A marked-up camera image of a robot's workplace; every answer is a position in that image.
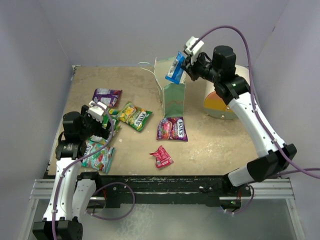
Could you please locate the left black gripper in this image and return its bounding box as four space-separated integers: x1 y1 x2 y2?
78 105 113 140

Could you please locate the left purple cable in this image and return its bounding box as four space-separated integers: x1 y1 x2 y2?
49 100 136 240

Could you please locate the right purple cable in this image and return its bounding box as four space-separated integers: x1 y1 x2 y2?
197 24 320 215

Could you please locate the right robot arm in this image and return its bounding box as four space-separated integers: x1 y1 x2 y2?
181 44 297 196

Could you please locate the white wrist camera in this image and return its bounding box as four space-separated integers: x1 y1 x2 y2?
87 100 107 123
183 36 204 65

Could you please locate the purple cable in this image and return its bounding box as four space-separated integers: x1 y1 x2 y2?
197 24 320 215
49 100 136 240

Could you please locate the purple Fox's candy bag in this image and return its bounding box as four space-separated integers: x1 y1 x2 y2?
156 117 188 142

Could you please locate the green paper bag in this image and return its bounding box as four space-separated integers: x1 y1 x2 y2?
138 56 186 118

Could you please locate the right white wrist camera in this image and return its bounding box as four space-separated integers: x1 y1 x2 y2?
183 36 204 65

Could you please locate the red snack packet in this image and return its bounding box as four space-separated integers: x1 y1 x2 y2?
150 145 174 169

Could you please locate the teal Fox's candy bag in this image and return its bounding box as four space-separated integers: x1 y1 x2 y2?
82 143 116 174

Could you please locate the purple snack packet back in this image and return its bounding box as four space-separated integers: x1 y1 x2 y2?
92 88 123 108

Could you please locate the green snack packet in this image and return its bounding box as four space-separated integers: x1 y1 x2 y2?
108 108 120 130
86 126 120 145

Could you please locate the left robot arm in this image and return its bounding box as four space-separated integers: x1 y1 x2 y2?
32 101 115 240

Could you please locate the white round drawer box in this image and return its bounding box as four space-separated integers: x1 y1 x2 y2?
203 81 238 120

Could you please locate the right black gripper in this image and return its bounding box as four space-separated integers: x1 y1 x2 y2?
180 50 221 84

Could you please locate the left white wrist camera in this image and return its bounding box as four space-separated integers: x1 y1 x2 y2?
87 100 107 123

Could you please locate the blue snack packet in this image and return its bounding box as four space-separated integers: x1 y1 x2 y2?
165 51 185 85

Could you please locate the black base frame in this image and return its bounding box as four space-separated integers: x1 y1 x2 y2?
43 171 252 209

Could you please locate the yellow green Fox's candy bag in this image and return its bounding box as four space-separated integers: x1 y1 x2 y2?
116 101 153 132

